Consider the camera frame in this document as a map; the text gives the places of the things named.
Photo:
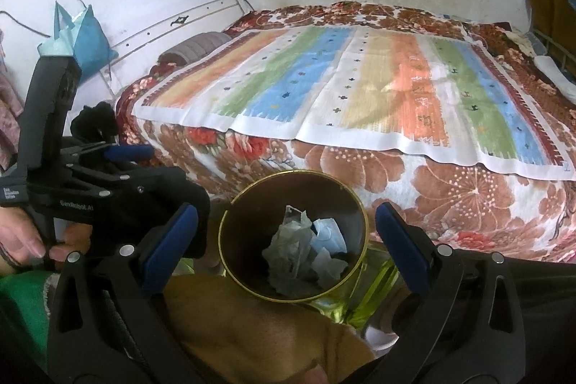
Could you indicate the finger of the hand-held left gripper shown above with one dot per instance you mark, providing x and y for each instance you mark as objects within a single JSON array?
[
  {"x": 130, "y": 152},
  {"x": 148, "y": 195}
]

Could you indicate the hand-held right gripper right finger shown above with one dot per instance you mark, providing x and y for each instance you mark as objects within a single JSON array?
[{"x": 400, "y": 247}]

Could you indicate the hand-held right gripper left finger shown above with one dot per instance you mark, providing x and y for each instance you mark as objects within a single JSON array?
[{"x": 171, "y": 249}]

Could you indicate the blue printed wrapper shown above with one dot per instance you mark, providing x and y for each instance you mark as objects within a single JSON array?
[{"x": 328, "y": 235}]

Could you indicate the white tissue paper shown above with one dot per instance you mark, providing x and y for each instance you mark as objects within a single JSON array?
[{"x": 326, "y": 269}]

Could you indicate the dark bin with gold rim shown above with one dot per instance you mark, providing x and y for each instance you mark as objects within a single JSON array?
[{"x": 252, "y": 240}]

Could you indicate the clear plastic bag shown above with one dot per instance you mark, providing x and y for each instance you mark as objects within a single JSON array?
[{"x": 288, "y": 253}]

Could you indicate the person's left hand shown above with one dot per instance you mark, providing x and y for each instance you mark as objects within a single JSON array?
[{"x": 18, "y": 235}]

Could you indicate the pink cloth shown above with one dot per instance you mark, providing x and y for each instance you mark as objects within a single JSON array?
[{"x": 6, "y": 132}]

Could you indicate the black cloth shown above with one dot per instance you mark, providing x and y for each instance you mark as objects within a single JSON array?
[{"x": 94, "y": 121}]

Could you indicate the floral brown blanket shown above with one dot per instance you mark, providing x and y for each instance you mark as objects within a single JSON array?
[{"x": 450, "y": 195}]

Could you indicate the blue hanging bag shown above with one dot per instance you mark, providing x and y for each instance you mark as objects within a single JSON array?
[{"x": 90, "y": 37}]

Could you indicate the tan cloth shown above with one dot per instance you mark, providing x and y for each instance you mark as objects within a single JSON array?
[{"x": 247, "y": 334}]

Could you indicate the white bed headboard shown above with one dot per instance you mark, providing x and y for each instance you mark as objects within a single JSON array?
[{"x": 148, "y": 37}]

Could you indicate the grey striped pillow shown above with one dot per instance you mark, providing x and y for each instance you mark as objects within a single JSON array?
[{"x": 198, "y": 46}]

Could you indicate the striped pastel mat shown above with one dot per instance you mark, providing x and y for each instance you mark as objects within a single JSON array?
[{"x": 360, "y": 96}]

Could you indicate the green cloth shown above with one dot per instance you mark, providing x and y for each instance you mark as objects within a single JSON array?
[{"x": 22, "y": 312}]

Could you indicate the white cloth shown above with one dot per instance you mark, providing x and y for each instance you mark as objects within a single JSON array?
[{"x": 555, "y": 71}]

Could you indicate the metal bed rail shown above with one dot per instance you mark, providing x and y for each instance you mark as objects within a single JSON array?
[{"x": 546, "y": 44}]

